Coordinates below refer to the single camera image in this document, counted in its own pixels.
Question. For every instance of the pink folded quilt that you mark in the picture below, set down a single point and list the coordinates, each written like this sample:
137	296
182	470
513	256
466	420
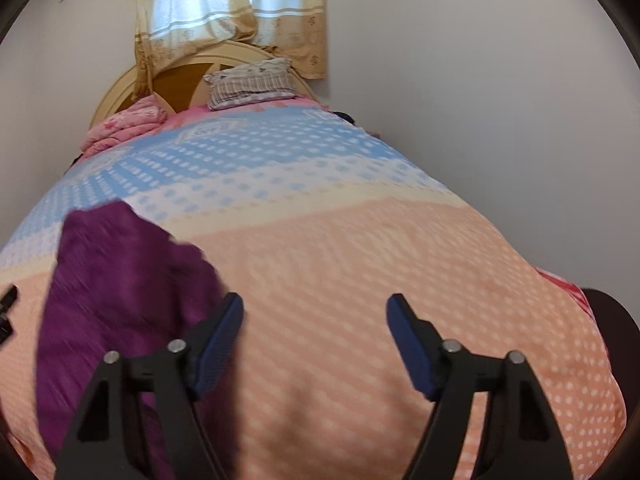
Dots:
125	125

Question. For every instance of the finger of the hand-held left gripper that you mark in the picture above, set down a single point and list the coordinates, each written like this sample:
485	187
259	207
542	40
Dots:
6	312

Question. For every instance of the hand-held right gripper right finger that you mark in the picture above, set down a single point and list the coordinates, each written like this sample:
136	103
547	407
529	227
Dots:
411	345

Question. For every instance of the beige window curtain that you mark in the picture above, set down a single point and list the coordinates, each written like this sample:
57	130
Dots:
225	10

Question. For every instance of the wooden headboard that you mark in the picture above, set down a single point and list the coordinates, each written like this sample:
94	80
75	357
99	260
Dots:
190	80

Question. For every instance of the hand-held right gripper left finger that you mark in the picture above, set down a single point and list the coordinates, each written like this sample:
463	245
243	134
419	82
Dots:
217	345

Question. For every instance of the polka dot bedspread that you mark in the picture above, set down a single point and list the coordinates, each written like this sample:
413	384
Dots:
350	240

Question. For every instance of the plaid pillow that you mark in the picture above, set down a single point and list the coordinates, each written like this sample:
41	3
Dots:
251	82

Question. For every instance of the purple quilted jacket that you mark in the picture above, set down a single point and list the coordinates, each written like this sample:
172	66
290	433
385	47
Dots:
125	300

